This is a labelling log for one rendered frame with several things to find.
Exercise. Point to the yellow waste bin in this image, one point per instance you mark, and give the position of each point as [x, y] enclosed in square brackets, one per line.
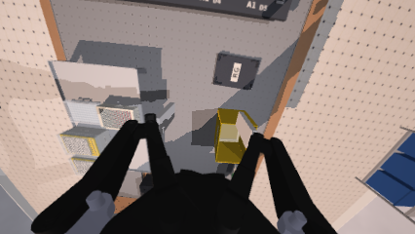
[229, 152]

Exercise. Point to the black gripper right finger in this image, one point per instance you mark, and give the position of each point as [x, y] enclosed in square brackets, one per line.
[296, 212]

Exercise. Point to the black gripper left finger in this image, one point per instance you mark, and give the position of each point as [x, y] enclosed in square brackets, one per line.
[88, 205]

